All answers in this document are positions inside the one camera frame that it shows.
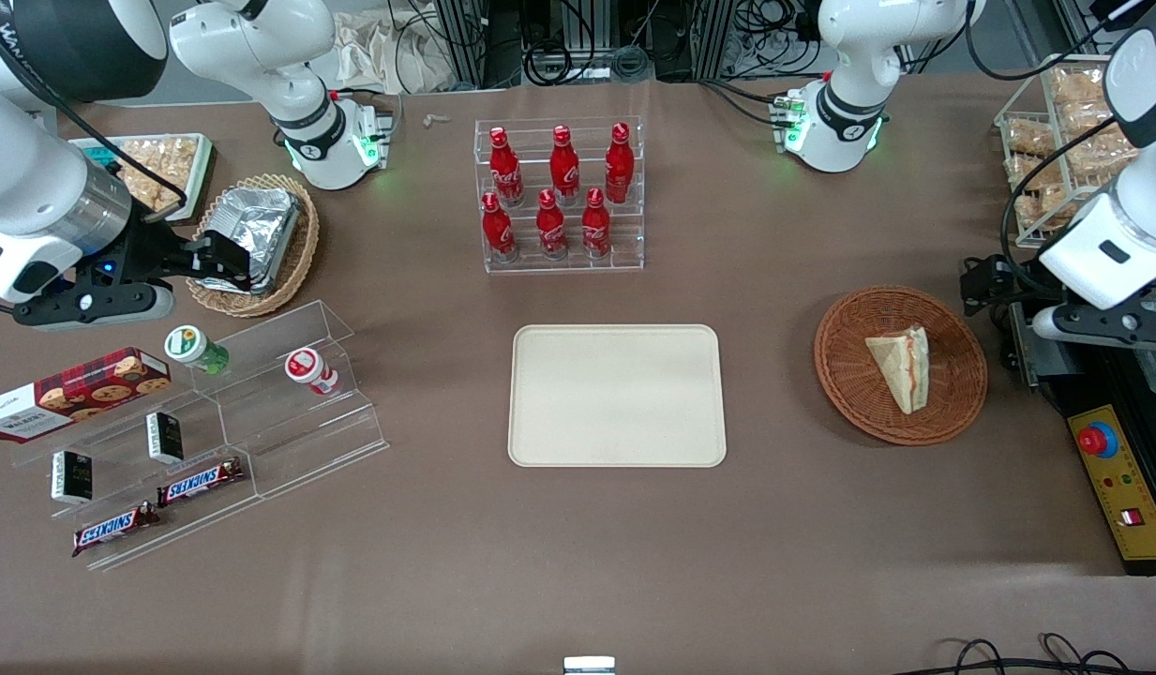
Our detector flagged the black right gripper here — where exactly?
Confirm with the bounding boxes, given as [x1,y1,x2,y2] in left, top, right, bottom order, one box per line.
[76,217,254,293]

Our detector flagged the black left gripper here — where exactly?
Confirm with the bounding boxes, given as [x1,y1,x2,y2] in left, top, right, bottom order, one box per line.
[962,255,1066,316]

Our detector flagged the triangle sandwich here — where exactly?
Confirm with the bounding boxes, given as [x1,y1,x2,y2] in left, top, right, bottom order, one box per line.
[864,323,931,415]

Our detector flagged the light wicker basket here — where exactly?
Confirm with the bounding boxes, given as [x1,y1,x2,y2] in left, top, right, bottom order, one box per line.
[185,173,321,319]

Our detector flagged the tray of wrapped snacks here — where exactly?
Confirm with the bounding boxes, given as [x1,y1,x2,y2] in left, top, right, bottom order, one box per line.
[69,133,216,224]

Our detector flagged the brown wicker basket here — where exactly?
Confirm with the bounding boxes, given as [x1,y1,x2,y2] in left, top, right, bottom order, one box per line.
[814,285,989,446]

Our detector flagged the beige rectangular tray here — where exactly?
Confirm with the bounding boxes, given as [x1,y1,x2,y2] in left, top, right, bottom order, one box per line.
[508,324,728,469]

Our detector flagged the silver foil wrapped package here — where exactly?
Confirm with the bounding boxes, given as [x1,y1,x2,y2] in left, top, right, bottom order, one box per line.
[194,187,303,294]

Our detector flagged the green capped drink bottle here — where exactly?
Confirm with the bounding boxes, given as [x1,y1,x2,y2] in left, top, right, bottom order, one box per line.
[164,324,231,377]

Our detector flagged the red capped drink bottle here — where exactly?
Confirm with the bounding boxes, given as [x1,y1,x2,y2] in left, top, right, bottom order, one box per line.
[284,347,340,398]

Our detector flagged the black machine base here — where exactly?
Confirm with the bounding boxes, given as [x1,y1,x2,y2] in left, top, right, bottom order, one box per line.
[1007,305,1156,576]

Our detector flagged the small black white box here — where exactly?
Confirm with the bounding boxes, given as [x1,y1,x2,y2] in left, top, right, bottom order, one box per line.
[145,412,185,466]
[51,450,95,506]

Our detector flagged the clear acrylic stepped shelf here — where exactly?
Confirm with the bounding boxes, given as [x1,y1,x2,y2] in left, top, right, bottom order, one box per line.
[4,299,391,573]

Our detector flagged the red tartan cookie box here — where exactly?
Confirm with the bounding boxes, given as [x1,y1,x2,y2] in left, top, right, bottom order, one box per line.
[0,347,173,444]

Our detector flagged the snickers chocolate bar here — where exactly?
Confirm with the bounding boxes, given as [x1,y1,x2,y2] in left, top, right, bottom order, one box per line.
[71,501,161,559]
[157,457,247,508]

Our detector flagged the yellow control box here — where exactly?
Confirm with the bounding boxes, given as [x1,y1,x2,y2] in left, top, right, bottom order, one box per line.
[1067,404,1156,576]

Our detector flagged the white cloth bag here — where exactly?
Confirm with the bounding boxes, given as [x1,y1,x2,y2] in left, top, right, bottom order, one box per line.
[332,7,455,96]

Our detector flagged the red cola bottle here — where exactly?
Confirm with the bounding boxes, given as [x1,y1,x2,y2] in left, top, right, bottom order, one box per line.
[549,125,582,206]
[604,123,636,205]
[480,192,518,263]
[488,127,526,208]
[535,189,570,261]
[581,187,613,259]

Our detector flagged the clear acrylic bottle rack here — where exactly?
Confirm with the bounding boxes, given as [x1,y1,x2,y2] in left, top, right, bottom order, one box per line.
[473,116,646,276]

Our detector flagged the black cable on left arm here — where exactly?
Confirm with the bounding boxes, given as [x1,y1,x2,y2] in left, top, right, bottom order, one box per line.
[998,117,1118,282]

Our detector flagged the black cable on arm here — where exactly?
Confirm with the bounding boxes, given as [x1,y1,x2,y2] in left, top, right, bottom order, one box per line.
[998,117,1118,282]
[0,14,188,224]

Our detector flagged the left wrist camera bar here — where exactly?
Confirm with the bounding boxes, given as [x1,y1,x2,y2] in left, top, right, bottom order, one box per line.
[1032,298,1156,353]

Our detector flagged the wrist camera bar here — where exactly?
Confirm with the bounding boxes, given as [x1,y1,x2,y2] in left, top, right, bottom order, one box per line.
[1032,298,1156,353]
[13,281,176,330]

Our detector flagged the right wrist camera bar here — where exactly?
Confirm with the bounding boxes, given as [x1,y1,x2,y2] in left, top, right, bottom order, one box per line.
[13,281,176,330]

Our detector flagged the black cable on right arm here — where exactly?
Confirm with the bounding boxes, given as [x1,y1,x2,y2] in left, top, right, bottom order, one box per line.
[0,14,188,224]

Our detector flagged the wire rack with snacks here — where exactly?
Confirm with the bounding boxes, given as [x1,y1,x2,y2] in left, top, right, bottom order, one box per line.
[994,53,1146,250]

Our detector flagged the coiled black cable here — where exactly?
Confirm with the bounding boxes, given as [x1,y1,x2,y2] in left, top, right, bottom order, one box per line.
[524,41,576,87]

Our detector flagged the black floor cables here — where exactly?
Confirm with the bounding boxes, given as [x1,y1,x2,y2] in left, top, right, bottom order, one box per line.
[901,632,1156,675]

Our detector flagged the coiled grey cable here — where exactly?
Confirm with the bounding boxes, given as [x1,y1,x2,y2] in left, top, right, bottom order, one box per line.
[609,44,653,83]

